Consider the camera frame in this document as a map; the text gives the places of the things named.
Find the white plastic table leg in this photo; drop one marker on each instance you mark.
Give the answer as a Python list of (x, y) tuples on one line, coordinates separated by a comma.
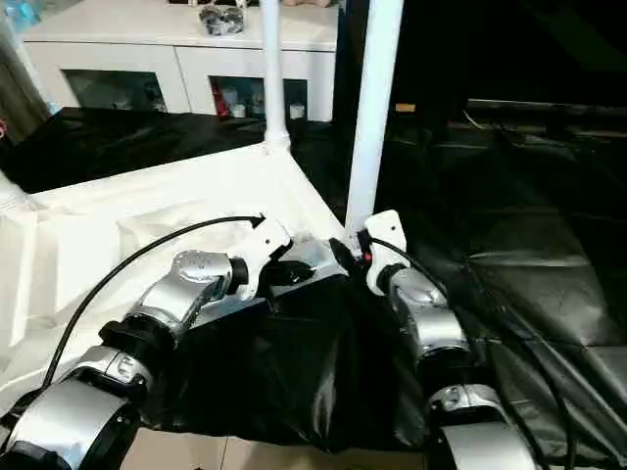
[(372, 117), (10, 191), (272, 69)]

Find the white plastic table top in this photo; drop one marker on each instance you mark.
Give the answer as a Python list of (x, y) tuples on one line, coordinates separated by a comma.
[(108, 225)]

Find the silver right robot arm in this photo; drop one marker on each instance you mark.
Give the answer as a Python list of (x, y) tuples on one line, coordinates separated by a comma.
[(431, 323)]

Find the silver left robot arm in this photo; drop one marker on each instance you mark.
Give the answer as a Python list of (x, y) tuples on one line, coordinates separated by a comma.
[(167, 304)]

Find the black plastic mat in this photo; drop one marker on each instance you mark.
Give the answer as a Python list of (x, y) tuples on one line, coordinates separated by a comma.
[(323, 372)]

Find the small tan tag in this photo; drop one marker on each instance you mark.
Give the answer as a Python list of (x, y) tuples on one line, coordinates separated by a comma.
[(405, 108)]

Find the small red bottle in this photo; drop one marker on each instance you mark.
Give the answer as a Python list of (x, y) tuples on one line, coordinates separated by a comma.
[(220, 102)]

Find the white cabinet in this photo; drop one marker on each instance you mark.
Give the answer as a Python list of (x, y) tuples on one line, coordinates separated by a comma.
[(167, 49)]

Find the grey crumpled bundle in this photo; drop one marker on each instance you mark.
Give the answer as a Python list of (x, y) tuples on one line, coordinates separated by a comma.
[(222, 18)]

